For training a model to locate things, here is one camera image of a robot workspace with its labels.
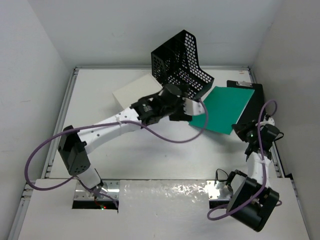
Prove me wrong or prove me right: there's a black clipboard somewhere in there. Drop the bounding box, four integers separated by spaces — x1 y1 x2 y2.
226 80 265 124

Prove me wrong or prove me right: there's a white drawer cabinet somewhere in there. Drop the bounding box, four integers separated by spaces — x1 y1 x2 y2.
112 73 162 110

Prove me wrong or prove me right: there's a green notebook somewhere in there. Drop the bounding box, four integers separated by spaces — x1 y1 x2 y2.
203 86 255 135

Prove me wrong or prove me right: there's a black mesh file organizer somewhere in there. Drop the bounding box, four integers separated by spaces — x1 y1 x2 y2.
151 29 214 100

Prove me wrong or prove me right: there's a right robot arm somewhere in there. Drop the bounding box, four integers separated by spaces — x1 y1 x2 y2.
226 117 284 232

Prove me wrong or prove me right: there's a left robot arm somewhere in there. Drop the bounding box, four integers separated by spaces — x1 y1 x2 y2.
57 84 189 190

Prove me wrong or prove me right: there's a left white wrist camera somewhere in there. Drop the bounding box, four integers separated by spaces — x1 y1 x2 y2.
183 98 205 116

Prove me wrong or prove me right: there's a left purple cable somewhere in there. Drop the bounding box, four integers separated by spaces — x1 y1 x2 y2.
24 99 210 208

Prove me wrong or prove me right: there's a purple cable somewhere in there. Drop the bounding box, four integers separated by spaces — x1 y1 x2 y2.
24 99 210 208
206 99 283 221

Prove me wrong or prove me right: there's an aluminium table frame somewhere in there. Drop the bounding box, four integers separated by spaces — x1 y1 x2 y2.
7 65 300 240

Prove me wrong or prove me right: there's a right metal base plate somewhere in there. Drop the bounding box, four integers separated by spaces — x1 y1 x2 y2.
206 179 234 201

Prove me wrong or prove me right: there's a metal base plate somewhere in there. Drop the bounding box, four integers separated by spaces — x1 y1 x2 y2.
73 179 120 201
206 179 234 201

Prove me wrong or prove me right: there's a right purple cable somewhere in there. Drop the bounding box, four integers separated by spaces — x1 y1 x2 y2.
206 99 283 221

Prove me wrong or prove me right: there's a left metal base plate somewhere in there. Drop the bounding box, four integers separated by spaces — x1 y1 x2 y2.
73 179 120 201

